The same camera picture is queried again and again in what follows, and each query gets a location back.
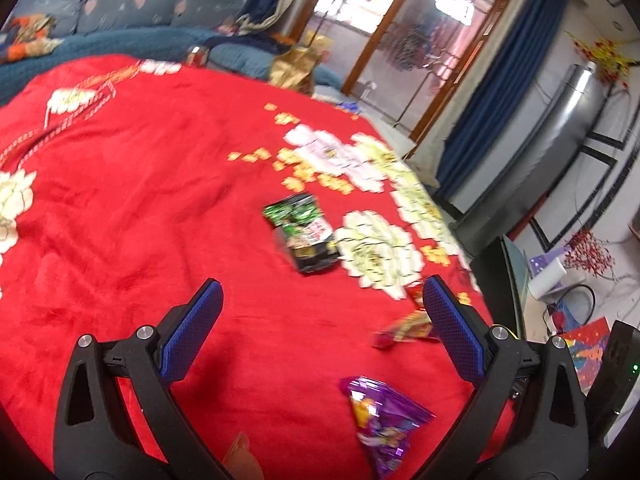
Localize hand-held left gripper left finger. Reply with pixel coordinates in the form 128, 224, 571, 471
52, 278, 236, 480

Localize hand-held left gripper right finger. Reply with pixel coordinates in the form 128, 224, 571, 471
415, 275, 591, 480

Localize orange patterned cushion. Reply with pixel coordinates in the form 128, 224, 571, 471
0, 15, 63, 61

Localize red colourful paper bag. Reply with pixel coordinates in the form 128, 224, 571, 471
557, 316, 611, 391

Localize black cable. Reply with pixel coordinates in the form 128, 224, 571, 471
547, 282, 598, 331

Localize gold foil bag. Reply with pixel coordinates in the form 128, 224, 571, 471
268, 45, 323, 93

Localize green black snack packet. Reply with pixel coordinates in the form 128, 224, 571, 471
262, 192, 340, 276

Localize yellow artificial flowers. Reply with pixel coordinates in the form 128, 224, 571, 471
567, 32, 638, 91

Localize red berry branches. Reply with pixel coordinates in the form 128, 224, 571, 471
562, 230, 616, 276

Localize person's left hand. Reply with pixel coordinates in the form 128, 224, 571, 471
221, 432, 266, 480

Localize wooden framed glass door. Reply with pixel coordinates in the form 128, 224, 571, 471
290, 0, 528, 136

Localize white paper roll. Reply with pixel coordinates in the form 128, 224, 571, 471
527, 262, 568, 301

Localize silver standing air conditioner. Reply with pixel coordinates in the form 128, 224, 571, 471
452, 62, 608, 236

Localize blue sofa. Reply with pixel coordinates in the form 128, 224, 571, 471
0, 0, 341, 106

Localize black side table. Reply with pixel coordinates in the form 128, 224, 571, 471
470, 235, 531, 341

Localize orange striped snack wrapper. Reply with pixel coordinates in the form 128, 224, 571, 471
371, 310, 441, 350

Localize purple box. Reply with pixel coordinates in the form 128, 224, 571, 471
529, 249, 571, 276

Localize purple snack packet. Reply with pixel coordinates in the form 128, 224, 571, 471
340, 376, 436, 480

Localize red floral blanket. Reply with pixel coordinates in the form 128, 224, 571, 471
0, 55, 516, 480

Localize black speaker box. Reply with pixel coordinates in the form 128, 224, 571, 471
585, 320, 640, 451

